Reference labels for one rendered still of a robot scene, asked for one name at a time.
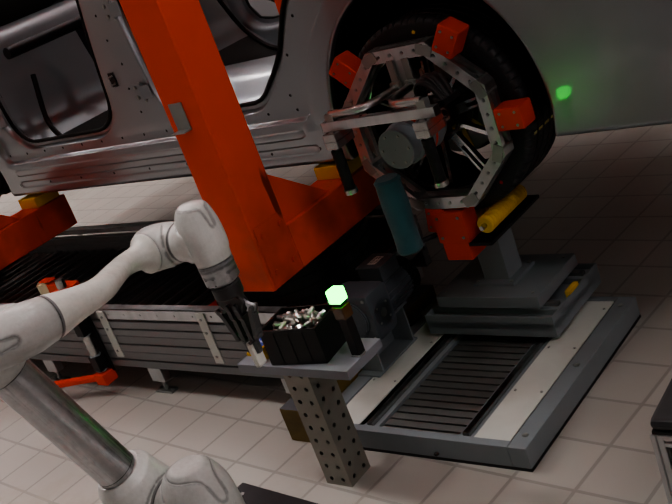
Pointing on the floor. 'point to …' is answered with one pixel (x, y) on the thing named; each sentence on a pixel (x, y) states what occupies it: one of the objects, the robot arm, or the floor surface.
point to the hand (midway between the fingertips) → (256, 352)
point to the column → (329, 428)
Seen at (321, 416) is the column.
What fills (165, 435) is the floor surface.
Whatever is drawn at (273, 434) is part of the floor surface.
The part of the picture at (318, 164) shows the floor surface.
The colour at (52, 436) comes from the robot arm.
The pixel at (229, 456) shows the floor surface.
